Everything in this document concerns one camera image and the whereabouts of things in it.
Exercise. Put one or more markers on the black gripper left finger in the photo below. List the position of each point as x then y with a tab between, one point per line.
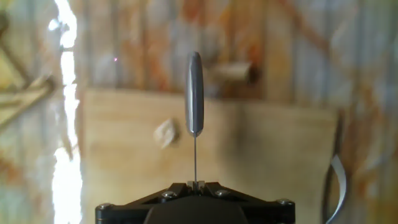
177	189

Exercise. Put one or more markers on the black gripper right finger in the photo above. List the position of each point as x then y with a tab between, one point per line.
214	189

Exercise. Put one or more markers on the short lotus root end slice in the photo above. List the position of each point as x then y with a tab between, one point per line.
166	133

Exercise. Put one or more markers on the steel cleaver knife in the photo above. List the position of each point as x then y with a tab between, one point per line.
195	93

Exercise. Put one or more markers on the long lotus root piece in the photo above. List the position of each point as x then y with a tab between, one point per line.
231	72

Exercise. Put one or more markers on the wooden cutting board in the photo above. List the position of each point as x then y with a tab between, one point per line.
264	149

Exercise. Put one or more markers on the orange marble pattern mat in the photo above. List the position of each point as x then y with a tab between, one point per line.
124	46

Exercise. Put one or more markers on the wooden knife rack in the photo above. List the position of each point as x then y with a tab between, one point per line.
28	93

